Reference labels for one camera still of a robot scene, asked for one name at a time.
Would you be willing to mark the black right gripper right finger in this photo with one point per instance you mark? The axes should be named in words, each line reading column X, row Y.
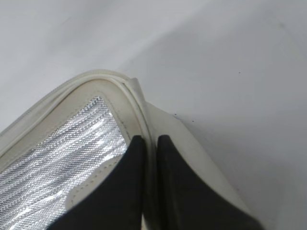
column 186, row 201

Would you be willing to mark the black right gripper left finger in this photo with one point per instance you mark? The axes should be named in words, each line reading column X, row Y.
column 117, row 202

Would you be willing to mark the cream zippered cosmetic bag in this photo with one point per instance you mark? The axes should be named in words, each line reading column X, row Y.
column 63, row 147

